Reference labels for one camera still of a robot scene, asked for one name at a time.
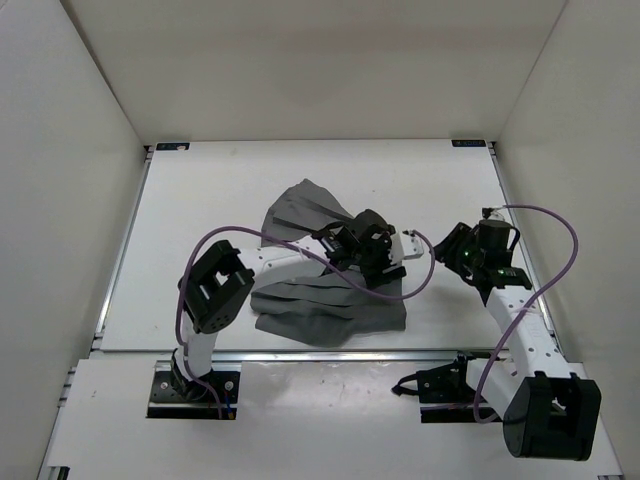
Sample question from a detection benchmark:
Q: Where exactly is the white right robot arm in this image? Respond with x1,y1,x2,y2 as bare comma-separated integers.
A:
434,218,602,461

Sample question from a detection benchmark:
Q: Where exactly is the blue label left corner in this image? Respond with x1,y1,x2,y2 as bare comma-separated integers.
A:
155,142,190,151

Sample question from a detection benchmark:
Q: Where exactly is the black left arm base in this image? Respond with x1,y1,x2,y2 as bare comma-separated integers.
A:
146,355,241,421

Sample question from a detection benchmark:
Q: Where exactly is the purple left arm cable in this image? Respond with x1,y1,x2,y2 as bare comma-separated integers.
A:
177,224,435,419

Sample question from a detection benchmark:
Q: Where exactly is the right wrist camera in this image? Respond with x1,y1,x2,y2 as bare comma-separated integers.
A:
481,207,506,223

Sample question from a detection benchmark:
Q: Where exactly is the blue label right corner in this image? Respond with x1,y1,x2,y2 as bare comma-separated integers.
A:
451,139,486,148

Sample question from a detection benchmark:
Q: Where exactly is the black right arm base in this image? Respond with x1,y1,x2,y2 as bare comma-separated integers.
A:
391,352,489,424

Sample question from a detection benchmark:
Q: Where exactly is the blue label corner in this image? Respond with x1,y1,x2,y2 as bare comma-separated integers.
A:
155,142,190,151
451,139,486,148

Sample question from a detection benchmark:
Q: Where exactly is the grey pleated skirt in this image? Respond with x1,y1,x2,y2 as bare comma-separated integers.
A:
250,179,407,348

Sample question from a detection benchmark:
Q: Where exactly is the aluminium front table rail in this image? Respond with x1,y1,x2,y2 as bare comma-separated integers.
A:
92,348,516,364

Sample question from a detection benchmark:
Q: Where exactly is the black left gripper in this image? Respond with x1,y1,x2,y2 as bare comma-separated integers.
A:
356,225,407,288

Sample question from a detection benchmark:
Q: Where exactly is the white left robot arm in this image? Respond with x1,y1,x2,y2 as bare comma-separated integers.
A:
171,209,422,401

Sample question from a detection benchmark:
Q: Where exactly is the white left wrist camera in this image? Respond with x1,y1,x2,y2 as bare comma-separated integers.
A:
389,231,424,265

